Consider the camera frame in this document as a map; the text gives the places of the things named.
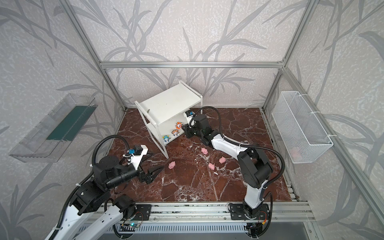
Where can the orange octopus toy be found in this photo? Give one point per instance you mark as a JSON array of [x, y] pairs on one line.
[[179, 125]]

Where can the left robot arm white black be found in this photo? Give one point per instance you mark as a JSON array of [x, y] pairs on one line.
[[89, 210]]

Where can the clear plastic wall bin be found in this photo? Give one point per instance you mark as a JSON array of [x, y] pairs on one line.
[[47, 142]]

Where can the white wire mesh basket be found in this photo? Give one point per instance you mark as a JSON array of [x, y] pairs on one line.
[[303, 135]]

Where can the pink pig toy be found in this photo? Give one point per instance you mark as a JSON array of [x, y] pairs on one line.
[[172, 165], [212, 166], [222, 160], [204, 151]]

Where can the blue cat figure flower collar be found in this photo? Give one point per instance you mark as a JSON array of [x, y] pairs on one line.
[[175, 132]]

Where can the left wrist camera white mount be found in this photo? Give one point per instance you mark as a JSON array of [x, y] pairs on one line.
[[135, 155]]

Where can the white two-tier metal shelf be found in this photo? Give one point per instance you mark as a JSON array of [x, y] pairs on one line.
[[161, 112]]

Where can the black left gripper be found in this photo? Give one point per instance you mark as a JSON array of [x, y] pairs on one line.
[[143, 175]]

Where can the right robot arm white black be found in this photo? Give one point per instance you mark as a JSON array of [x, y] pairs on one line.
[[256, 167]]

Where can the blue cat figure teal hat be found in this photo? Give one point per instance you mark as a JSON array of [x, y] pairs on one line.
[[166, 138]]

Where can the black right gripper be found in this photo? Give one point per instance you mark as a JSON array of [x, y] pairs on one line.
[[188, 130]]

